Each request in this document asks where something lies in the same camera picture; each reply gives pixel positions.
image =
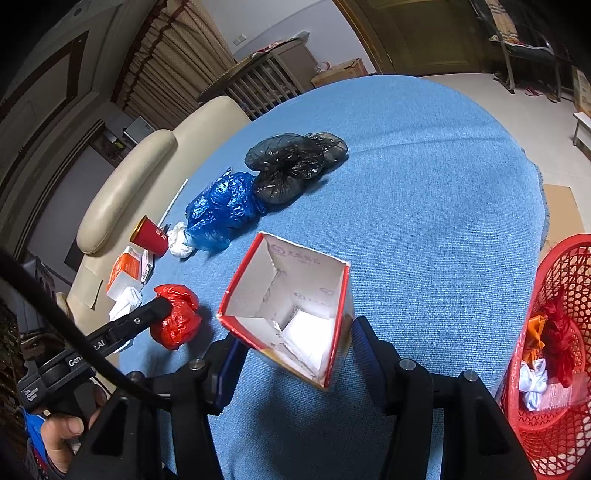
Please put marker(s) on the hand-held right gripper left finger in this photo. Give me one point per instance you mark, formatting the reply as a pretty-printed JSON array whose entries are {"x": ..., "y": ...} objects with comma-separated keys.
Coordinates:
[{"x": 231, "y": 364}]

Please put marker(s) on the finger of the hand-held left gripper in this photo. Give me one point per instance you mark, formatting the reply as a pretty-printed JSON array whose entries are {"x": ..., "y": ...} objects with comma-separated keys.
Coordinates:
[{"x": 138, "y": 321}]

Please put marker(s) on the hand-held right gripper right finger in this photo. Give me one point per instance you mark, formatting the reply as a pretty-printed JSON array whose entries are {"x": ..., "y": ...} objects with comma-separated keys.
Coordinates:
[{"x": 364, "y": 350}]

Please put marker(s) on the red plastic bag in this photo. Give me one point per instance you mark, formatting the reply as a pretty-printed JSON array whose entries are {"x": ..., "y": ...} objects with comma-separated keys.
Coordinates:
[
  {"x": 561, "y": 337},
  {"x": 178, "y": 323}
]

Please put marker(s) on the white paper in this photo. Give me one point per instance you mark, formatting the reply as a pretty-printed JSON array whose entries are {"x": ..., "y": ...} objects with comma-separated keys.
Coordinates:
[
  {"x": 127, "y": 300},
  {"x": 180, "y": 244}
]

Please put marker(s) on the red carton box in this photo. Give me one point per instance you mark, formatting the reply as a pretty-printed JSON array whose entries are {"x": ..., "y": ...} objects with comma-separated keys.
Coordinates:
[{"x": 286, "y": 277}]

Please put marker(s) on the black plastic bag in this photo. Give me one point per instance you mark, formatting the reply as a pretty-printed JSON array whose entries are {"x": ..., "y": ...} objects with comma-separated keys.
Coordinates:
[{"x": 281, "y": 166}]

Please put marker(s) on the red plastic basket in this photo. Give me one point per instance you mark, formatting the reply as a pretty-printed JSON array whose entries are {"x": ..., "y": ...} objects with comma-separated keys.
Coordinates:
[{"x": 568, "y": 267}]

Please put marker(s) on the person's left hand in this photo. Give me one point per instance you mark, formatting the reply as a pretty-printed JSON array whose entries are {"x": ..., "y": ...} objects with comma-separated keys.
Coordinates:
[{"x": 60, "y": 434}]

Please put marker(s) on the white folded paper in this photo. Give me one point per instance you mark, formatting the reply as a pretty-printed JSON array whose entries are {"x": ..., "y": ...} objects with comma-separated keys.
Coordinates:
[{"x": 127, "y": 300}]

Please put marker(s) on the orange and white box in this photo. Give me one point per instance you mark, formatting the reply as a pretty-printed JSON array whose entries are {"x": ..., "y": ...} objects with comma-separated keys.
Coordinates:
[{"x": 124, "y": 267}]

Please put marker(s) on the red paper cup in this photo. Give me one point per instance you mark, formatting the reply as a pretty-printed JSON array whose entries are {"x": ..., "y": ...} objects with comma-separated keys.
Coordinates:
[{"x": 150, "y": 237}]

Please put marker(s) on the white thin stick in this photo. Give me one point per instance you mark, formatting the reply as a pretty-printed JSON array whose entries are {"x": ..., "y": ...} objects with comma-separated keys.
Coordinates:
[{"x": 175, "y": 201}]

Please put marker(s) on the blue plastic bag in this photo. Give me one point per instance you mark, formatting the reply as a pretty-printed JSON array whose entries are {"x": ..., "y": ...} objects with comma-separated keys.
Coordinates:
[{"x": 221, "y": 207}]

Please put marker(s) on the cream leather sofa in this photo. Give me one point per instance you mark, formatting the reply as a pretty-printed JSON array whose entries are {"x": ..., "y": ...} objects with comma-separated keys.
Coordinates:
[{"x": 134, "y": 180}]

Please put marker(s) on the white crumpled tissue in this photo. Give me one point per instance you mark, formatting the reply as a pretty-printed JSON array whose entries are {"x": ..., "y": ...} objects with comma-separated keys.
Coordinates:
[{"x": 531, "y": 383}]

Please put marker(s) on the orange wrapper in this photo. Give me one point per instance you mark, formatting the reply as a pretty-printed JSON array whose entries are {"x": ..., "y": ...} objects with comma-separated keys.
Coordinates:
[{"x": 535, "y": 337}]

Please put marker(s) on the white board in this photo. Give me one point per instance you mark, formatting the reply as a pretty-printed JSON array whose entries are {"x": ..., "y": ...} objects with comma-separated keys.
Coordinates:
[{"x": 137, "y": 130}]

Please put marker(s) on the clear plastic wrapper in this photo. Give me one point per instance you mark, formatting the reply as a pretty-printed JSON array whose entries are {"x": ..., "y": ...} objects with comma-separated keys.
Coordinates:
[{"x": 556, "y": 397}]

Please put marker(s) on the flat cardboard sheet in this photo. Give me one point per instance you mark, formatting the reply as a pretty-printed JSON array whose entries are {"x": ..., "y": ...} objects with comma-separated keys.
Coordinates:
[{"x": 558, "y": 207}]

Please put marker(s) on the grey panel door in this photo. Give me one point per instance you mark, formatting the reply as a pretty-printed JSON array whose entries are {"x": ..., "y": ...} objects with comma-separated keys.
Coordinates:
[{"x": 46, "y": 92}]

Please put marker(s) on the wooden crib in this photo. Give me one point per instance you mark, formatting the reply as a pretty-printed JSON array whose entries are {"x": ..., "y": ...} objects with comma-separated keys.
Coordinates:
[{"x": 268, "y": 83}]

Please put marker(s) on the beige curtain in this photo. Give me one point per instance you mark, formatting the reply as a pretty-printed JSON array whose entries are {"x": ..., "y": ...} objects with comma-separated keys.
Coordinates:
[{"x": 175, "y": 46}]

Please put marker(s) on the brown cardboard box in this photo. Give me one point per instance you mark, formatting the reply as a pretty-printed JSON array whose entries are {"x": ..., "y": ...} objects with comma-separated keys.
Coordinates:
[{"x": 341, "y": 71}]

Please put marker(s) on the clear plastic bottle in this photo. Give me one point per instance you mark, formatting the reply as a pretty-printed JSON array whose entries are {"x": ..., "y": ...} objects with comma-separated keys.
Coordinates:
[{"x": 321, "y": 67}]

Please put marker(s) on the red patterned cloth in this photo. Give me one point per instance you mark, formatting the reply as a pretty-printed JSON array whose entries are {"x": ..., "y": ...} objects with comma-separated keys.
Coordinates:
[{"x": 272, "y": 48}]

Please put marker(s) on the white step stool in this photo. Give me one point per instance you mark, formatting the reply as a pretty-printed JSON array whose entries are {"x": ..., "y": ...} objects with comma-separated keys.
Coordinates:
[{"x": 582, "y": 124}]

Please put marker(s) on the wooden double door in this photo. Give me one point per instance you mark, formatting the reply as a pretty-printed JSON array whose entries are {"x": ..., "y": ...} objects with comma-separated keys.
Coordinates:
[{"x": 415, "y": 37}]

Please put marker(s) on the yellow printed carton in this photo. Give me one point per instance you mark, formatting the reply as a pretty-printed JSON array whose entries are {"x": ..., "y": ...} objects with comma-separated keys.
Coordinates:
[{"x": 582, "y": 92}]

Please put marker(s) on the black armchair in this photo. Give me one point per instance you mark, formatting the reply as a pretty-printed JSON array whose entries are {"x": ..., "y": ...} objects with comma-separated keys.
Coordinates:
[{"x": 521, "y": 50}]

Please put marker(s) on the striped scarf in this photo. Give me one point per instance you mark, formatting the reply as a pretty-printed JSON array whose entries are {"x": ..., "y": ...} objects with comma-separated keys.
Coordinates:
[{"x": 503, "y": 23}]

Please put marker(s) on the white wall socket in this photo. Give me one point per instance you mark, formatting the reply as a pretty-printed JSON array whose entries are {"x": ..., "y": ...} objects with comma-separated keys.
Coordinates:
[{"x": 241, "y": 39}]

